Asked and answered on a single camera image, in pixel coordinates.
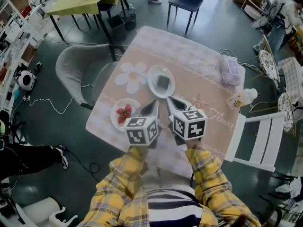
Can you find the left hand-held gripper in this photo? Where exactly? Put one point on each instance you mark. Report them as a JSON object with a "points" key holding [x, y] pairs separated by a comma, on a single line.
{"points": [[139, 131]]}

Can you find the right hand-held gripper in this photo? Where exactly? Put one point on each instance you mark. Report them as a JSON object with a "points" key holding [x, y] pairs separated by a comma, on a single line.
{"points": [[189, 124]]}

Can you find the white bowl with dark item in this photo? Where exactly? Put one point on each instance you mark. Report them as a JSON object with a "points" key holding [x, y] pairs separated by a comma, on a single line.
{"points": [[161, 89]]}

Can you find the person's left forearm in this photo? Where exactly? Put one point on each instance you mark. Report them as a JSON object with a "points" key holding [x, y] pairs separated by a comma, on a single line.
{"points": [[118, 188]]}

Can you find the person's right forearm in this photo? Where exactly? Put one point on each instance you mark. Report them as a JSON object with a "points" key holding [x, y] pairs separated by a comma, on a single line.
{"points": [[213, 185]]}

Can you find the white shallow plate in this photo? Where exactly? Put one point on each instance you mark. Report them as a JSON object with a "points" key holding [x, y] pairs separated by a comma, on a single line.
{"points": [[114, 122]]}

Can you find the pink floral tablecloth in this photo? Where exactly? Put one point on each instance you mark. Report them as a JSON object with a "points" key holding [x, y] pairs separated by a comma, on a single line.
{"points": [[189, 84]]}

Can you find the purple tissue pack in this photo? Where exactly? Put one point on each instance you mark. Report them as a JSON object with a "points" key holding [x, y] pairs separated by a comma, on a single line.
{"points": [[230, 71]]}

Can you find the clear bottle yellow label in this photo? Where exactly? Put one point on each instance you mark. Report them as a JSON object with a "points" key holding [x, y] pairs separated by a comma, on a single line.
{"points": [[241, 99]]}

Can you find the white folding chair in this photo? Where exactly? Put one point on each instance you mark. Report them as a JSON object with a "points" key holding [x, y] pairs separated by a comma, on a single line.
{"points": [[255, 141]]}

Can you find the black trash bin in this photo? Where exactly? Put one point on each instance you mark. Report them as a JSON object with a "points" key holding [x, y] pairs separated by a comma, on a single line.
{"points": [[117, 28]]}

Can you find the grey armchair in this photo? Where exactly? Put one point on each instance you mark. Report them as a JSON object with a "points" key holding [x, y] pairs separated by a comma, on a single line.
{"points": [[71, 67]]}

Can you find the person's striped shirt torso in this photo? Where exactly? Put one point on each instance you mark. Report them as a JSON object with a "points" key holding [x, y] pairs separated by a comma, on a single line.
{"points": [[172, 207]]}

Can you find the checked tablecloth table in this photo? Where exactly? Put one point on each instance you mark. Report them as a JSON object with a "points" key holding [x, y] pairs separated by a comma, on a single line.
{"points": [[293, 79]]}

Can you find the green table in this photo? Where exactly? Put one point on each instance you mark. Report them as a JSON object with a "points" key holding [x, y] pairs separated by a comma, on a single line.
{"points": [[78, 6]]}

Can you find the white black round carrier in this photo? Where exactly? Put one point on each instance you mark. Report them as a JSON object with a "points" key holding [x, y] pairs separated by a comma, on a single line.
{"points": [[27, 80]]}

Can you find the white cloth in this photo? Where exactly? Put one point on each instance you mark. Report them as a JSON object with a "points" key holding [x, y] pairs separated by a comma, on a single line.
{"points": [[290, 188]]}

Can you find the white cat-shaped figure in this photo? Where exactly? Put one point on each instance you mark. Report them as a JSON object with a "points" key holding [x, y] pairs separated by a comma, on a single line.
{"points": [[58, 215]]}

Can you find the black dome backpack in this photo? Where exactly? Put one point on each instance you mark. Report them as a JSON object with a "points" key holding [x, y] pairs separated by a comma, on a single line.
{"points": [[3, 126]]}

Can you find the white rounded cabinet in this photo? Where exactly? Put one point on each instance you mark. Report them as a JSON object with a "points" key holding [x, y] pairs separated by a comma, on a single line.
{"points": [[40, 209]]}

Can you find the white shelving rack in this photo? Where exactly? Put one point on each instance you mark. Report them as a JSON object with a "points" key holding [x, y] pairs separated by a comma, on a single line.
{"points": [[14, 44]]}

